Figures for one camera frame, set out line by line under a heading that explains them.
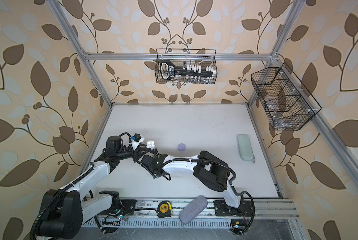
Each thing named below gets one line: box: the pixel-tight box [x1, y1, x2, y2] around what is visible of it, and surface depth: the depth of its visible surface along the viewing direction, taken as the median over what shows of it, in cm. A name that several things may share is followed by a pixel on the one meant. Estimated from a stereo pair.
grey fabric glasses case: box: [179, 195, 208, 224], surface depth 72 cm
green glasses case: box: [237, 133, 255, 164], surface depth 96 cm
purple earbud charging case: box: [177, 143, 186, 151], surface depth 98 cm
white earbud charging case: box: [146, 140, 155, 150], surface depth 84 cm
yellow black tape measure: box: [157, 200, 173, 218], surface depth 73 cm
